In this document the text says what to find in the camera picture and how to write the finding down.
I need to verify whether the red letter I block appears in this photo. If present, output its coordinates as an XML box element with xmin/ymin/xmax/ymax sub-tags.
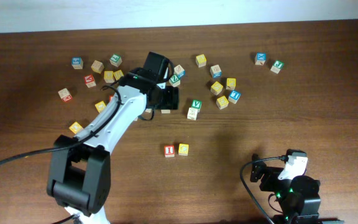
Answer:
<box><xmin>164</xmin><ymin>145</ymin><xmax>175</xmax><ymax>157</ymax></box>

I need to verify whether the yellow letter C block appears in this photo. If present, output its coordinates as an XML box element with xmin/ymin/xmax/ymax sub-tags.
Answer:
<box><xmin>178</xmin><ymin>143</ymin><xmax>189</xmax><ymax>156</ymax></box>

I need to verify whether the yellow block near arm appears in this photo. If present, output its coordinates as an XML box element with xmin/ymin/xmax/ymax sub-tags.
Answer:
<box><xmin>69</xmin><ymin>121</ymin><xmax>83</xmax><ymax>134</ymax></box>

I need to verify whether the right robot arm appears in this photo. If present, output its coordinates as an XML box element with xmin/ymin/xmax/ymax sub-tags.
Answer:
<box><xmin>250</xmin><ymin>149</ymin><xmax>344</xmax><ymax>224</ymax></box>

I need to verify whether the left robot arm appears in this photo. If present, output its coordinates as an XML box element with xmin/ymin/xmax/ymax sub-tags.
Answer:
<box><xmin>47</xmin><ymin>52</ymin><xmax>178</xmax><ymax>223</ymax></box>

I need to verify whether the blue letter P block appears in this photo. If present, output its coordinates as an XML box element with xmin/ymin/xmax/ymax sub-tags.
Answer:
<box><xmin>160</xmin><ymin>110</ymin><xmax>171</xmax><ymax>114</ymax></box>

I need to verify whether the green letter Z block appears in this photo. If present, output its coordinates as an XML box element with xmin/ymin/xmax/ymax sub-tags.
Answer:
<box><xmin>169</xmin><ymin>75</ymin><xmax>181</xmax><ymax>87</ymax></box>

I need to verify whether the wooden block blue side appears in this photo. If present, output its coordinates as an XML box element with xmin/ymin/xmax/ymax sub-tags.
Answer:
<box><xmin>174</xmin><ymin>65</ymin><xmax>185</xmax><ymax>79</ymax></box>

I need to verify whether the green letter V block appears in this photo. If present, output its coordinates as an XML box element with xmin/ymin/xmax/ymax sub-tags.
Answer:
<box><xmin>191</xmin><ymin>100</ymin><xmax>202</xmax><ymax>112</ymax></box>

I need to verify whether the white wooden block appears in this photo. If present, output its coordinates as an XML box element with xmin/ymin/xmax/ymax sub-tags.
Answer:
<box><xmin>187</xmin><ymin>108</ymin><xmax>198</xmax><ymax>120</ymax></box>

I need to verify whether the yellow block right pair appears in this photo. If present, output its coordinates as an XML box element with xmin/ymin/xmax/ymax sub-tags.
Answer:
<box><xmin>113</xmin><ymin>70</ymin><xmax>124</xmax><ymax>80</ymax></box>

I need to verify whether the yellow block pair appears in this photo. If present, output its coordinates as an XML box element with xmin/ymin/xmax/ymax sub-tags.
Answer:
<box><xmin>104</xmin><ymin>71</ymin><xmax>116</xmax><ymax>83</ymax></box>
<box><xmin>113</xmin><ymin>70</ymin><xmax>124</xmax><ymax>80</ymax></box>

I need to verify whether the yellow block top centre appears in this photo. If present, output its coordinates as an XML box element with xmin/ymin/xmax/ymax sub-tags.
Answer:
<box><xmin>196</xmin><ymin>54</ymin><xmax>207</xmax><ymax>68</ymax></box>

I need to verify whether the yellow block tilted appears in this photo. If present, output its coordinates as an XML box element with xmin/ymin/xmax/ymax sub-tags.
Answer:
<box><xmin>210</xmin><ymin>82</ymin><xmax>223</xmax><ymax>95</ymax></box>

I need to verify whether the yellow block left pair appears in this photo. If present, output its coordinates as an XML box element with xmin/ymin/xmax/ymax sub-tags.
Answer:
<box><xmin>104</xmin><ymin>71</ymin><xmax>116</xmax><ymax>83</ymax></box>

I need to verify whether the wooden block blue front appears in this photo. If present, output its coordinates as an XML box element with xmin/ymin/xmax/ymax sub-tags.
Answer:
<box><xmin>210</xmin><ymin>65</ymin><xmax>222</xmax><ymax>78</ymax></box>

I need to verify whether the yellow block lower right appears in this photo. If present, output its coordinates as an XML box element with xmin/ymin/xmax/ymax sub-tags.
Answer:
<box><xmin>216</xmin><ymin>96</ymin><xmax>229</xmax><ymax>110</ymax></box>

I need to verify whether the green letter L block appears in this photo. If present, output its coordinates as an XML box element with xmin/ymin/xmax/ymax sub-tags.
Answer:
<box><xmin>109</xmin><ymin>54</ymin><xmax>122</xmax><ymax>67</ymax></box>

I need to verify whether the yellow block lower left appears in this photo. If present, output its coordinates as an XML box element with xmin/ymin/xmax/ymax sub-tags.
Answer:
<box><xmin>95</xmin><ymin>101</ymin><xmax>106</xmax><ymax>113</ymax></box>

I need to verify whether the blue letter I block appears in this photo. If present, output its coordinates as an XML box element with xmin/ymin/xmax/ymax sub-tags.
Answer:
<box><xmin>228</xmin><ymin>90</ymin><xmax>241</xmax><ymax>104</ymax></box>

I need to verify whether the yellow block upright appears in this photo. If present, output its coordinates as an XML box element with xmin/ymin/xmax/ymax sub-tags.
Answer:
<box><xmin>226</xmin><ymin>78</ymin><xmax>236</xmax><ymax>90</ymax></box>

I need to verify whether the plain wooden block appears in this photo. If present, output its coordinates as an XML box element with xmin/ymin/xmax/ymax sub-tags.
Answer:
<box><xmin>91</xmin><ymin>60</ymin><xmax>104</xmax><ymax>73</ymax></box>

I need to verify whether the red picture block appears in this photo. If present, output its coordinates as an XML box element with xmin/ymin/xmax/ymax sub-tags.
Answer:
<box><xmin>84</xmin><ymin>75</ymin><xmax>96</xmax><ymax>88</ymax></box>

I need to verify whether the blue block far left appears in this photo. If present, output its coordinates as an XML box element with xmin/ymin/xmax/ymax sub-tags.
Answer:
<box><xmin>71</xmin><ymin>57</ymin><xmax>83</xmax><ymax>69</ymax></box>

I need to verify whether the green letter J block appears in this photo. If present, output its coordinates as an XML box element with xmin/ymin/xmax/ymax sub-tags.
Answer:
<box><xmin>270</xmin><ymin>60</ymin><xmax>284</xmax><ymax>74</ymax></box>

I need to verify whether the wooden block red side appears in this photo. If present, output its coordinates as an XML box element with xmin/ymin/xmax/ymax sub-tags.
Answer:
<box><xmin>58</xmin><ymin>88</ymin><xmax>73</xmax><ymax>102</ymax></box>

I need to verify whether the blue letter X block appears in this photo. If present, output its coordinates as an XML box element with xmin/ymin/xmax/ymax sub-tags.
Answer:
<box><xmin>255</xmin><ymin>52</ymin><xmax>267</xmax><ymax>65</ymax></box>

